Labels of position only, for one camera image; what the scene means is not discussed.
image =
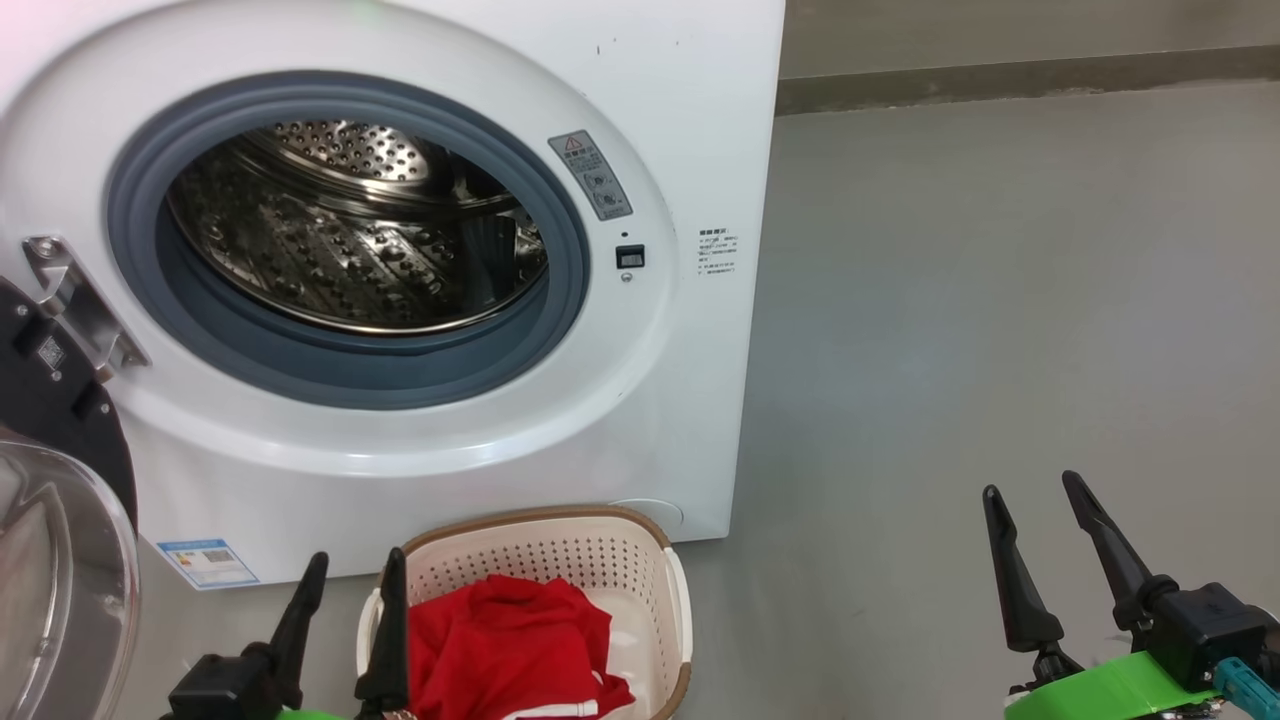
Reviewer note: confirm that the grey warning sticker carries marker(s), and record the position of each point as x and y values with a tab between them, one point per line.
592	175

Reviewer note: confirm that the black round glass washer door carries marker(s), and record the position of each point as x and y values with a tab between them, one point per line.
60	560

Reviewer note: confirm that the round white filter cover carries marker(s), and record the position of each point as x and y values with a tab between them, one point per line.
660	510

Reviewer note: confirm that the black door lock slot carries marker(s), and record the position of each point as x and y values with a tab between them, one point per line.
630	256

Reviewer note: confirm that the red and white garment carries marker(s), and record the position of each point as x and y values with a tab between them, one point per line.
500	650

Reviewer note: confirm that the white front-load washing machine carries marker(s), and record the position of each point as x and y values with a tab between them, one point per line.
680	400

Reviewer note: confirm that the perforated steel washer drum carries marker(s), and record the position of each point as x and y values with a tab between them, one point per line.
330	240

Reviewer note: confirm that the grey rubber door gasket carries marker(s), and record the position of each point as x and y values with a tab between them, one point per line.
340	370

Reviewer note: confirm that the blue energy label sticker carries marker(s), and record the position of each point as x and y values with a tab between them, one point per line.
208	563

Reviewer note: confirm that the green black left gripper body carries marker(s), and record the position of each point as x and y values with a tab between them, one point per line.
220	690

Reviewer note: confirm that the small printed text label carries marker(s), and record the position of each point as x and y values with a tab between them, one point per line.
717	252

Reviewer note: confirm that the small QR code sticker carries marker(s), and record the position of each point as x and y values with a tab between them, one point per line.
51	352

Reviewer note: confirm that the cream perforated laundry basket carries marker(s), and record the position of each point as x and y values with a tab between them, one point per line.
640	580

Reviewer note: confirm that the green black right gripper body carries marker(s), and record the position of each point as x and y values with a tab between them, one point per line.
1200	640

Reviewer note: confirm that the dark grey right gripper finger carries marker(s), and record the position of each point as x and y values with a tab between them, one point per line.
1015	590
1110	550

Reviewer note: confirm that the silver metal door hinge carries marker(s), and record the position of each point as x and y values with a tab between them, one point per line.
80	300

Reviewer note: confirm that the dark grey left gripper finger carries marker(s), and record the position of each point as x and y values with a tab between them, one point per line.
388	650
298	630

